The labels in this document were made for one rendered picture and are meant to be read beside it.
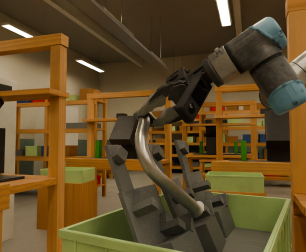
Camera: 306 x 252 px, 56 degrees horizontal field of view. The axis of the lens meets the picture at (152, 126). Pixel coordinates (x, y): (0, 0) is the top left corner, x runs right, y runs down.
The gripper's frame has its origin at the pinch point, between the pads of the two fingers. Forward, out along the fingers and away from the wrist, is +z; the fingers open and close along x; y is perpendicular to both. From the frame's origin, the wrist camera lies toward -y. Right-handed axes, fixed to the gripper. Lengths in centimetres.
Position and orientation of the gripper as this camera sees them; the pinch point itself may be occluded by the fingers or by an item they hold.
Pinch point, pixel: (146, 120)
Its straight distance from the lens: 72.0
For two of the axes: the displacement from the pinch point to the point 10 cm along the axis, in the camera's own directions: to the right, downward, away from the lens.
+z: -7.8, 4.9, 3.8
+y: 0.6, -5.6, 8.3
